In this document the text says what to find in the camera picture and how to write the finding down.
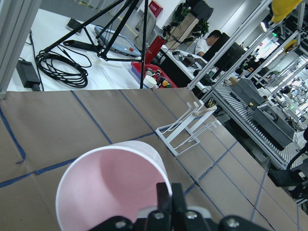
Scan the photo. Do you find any seated person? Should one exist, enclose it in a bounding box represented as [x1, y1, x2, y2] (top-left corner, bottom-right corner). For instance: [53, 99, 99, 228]
[194, 30, 221, 57]

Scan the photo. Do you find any black camera tripod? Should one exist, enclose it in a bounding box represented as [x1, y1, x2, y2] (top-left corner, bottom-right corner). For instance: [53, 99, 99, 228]
[35, 0, 146, 89]

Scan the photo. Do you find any black power adapter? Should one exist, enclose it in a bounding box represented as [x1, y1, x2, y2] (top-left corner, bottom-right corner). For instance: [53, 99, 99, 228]
[16, 60, 40, 91]

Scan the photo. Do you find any aluminium frame post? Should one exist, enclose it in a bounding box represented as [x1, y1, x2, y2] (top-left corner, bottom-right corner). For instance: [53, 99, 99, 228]
[0, 0, 41, 99]

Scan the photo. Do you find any pink plastic cup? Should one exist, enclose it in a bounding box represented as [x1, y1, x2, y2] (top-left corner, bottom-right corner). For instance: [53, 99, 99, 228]
[55, 141, 172, 231]

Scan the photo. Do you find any teach pendant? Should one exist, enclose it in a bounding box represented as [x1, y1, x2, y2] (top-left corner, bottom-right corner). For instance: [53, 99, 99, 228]
[97, 29, 141, 57]

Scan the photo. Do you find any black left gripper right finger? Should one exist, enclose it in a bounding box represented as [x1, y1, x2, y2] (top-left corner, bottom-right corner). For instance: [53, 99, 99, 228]
[171, 183, 187, 213]

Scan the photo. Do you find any white wire cup rack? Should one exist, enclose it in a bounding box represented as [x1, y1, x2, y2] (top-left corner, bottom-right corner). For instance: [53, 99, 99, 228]
[155, 100, 221, 156]

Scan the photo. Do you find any red plastic tray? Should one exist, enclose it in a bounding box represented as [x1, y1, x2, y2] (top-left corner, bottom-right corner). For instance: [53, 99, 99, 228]
[131, 62, 177, 88]

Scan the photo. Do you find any white paper cup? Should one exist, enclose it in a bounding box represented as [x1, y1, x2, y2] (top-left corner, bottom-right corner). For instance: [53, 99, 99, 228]
[143, 75, 157, 89]

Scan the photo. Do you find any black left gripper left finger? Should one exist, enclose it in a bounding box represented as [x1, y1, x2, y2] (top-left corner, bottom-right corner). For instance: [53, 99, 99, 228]
[156, 182, 172, 214]

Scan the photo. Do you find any coiled black cable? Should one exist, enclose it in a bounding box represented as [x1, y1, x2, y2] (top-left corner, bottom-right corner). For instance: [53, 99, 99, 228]
[35, 49, 92, 89]

